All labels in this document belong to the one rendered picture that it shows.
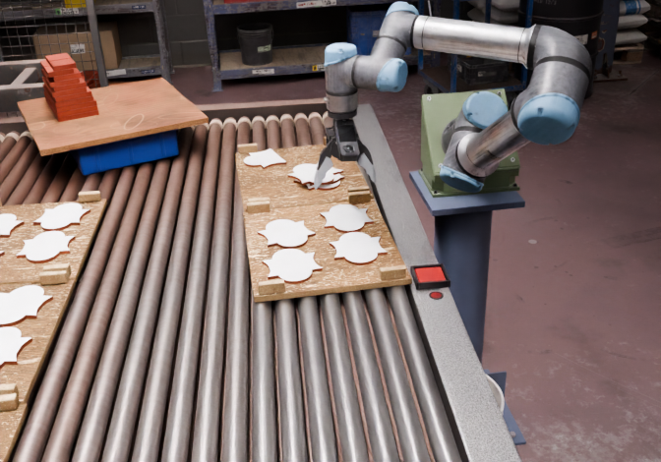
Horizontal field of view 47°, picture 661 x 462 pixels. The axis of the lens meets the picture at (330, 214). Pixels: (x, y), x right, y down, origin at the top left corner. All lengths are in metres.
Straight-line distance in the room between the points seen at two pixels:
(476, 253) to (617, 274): 1.42
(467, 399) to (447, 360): 0.11
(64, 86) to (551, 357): 1.98
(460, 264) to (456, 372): 0.87
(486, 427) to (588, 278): 2.26
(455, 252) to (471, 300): 0.18
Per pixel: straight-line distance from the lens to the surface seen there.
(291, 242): 1.82
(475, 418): 1.38
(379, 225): 1.90
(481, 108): 2.01
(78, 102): 2.51
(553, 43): 1.68
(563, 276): 3.55
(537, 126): 1.62
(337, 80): 1.77
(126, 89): 2.75
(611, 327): 3.27
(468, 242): 2.27
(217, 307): 1.66
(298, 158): 2.30
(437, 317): 1.61
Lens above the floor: 1.83
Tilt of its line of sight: 27 degrees down
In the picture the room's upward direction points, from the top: 2 degrees counter-clockwise
